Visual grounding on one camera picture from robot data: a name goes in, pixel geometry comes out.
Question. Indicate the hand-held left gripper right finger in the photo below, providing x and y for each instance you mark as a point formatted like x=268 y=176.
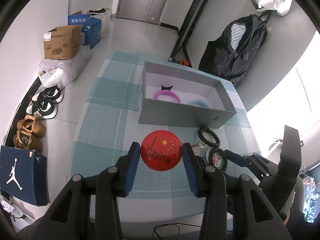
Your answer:
x=189 y=165

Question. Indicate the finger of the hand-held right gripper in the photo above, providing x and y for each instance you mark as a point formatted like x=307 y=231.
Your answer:
x=260 y=166
x=236 y=156

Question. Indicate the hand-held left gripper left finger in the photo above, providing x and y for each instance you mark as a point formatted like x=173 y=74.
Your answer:
x=133 y=161

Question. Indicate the red round badge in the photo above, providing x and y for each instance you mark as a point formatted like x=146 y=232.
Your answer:
x=160 y=150

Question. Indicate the grey cardboard storage box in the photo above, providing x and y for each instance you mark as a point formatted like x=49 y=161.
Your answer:
x=175 y=116

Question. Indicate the person's right forearm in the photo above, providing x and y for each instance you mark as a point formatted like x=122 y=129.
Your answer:
x=297 y=225

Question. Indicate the round white printed badge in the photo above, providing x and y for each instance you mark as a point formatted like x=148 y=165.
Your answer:
x=217 y=158

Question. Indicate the floral cloth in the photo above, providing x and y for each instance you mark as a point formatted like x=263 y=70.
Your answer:
x=311 y=200

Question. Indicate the teal checked tablecloth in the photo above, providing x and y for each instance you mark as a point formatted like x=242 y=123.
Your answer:
x=107 y=130

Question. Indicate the light blue hair band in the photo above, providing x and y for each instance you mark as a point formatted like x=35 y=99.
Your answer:
x=198 y=102

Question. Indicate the purple headband with black bow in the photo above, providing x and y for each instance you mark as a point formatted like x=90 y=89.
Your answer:
x=160 y=94

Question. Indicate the black backpack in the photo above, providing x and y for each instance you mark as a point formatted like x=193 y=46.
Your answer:
x=225 y=60

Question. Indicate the small orange object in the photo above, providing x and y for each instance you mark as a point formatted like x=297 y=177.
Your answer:
x=185 y=62

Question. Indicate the black and white sneaker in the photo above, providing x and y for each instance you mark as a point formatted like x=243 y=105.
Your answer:
x=43 y=110
x=51 y=95

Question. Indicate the brown shoe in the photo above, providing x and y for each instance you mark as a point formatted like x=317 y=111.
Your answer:
x=27 y=142
x=33 y=127

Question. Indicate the navy shoe box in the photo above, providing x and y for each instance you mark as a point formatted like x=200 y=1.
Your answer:
x=22 y=172

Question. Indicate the large translucent plastic bag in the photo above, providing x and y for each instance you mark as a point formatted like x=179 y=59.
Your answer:
x=75 y=65

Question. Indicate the small white plastic bag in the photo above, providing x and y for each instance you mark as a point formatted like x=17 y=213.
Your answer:
x=53 y=78

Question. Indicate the striped shirt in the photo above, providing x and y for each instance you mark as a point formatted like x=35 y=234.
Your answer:
x=236 y=35

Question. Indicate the brown cardboard box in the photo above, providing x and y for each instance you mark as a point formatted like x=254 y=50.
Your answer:
x=60 y=47

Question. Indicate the blue printed carton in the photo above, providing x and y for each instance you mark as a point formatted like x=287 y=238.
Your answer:
x=93 y=31

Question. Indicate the white tote bag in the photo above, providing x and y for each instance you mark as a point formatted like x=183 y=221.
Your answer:
x=105 y=22

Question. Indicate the grey door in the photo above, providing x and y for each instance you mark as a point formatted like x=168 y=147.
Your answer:
x=140 y=0

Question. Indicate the black metal frame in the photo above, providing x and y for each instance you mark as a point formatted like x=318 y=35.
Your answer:
x=186 y=30

